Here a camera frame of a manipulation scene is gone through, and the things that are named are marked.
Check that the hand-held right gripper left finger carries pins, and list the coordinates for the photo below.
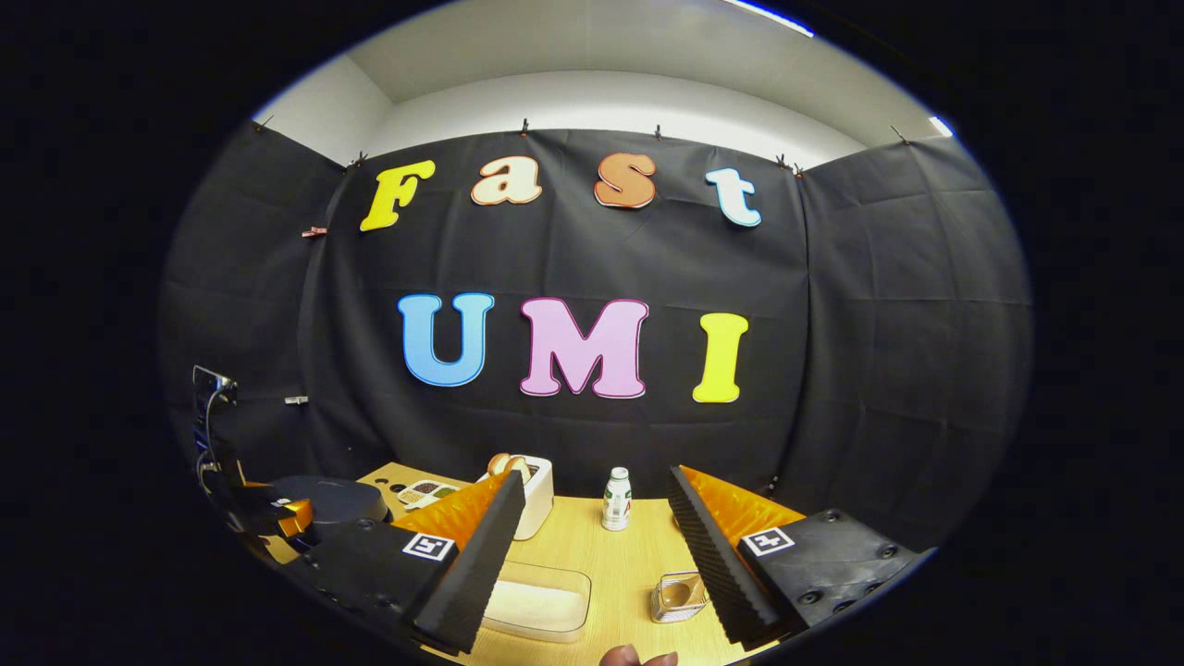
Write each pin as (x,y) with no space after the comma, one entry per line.
(472,564)

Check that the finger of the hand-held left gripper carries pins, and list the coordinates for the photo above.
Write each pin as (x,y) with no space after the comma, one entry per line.
(296,518)

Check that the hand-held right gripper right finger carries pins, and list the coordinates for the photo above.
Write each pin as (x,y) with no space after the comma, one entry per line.
(712,564)

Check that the silver and black rice cooker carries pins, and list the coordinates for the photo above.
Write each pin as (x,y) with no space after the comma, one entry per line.
(338,504)

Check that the wooden spoon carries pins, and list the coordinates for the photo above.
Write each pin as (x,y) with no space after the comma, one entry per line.
(677,594)

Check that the white divided condiment dish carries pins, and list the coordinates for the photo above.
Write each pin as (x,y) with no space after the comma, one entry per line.
(425,495)

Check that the white toaster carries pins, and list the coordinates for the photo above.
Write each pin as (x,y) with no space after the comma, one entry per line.
(538,499)

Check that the toast bread slice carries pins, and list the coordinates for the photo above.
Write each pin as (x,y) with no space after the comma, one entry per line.
(498,464)
(518,467)

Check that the white drink bottle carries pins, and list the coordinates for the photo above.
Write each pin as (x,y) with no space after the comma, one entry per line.
(617,504)

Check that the black backdrop cloth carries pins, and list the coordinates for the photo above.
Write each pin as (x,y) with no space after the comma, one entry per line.
(832,370)

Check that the long ceiling light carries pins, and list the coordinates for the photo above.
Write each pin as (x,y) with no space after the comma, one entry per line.
(772,18)
(942,127)

